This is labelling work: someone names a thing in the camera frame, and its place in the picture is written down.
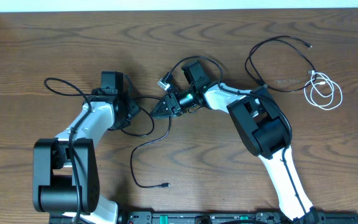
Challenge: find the black USB cable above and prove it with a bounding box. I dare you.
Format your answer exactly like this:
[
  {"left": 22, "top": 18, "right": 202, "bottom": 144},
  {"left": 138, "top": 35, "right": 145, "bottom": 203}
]
[
  {"left": 119, "top": 95, "right": 172, "bottom": 189},
  {"left": 244, "top": 35, "right": 318, "bottom": 93}
]

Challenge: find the white USB cable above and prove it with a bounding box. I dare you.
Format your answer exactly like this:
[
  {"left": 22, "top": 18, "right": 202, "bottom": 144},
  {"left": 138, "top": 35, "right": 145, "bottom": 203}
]
[{"left": 303, "top": 69, "right": 344, "bottom": 111}]

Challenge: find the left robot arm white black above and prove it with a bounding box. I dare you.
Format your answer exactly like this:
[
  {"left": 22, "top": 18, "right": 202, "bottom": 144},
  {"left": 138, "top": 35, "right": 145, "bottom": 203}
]
[{"left": 32, "top": 96, "right": 140, "bottom": 223}]

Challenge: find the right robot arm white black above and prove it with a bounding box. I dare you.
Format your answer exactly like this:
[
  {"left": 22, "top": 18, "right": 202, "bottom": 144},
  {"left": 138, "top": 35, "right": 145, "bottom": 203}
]
[{"left": 151, "top": 83, "right": 320, "bottom": 223}]

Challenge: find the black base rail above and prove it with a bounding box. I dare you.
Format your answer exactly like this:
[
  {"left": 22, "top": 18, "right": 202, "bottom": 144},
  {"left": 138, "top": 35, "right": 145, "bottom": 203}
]
[{"left": 116, "top": 212, "right": 358, "bottom": 224}]

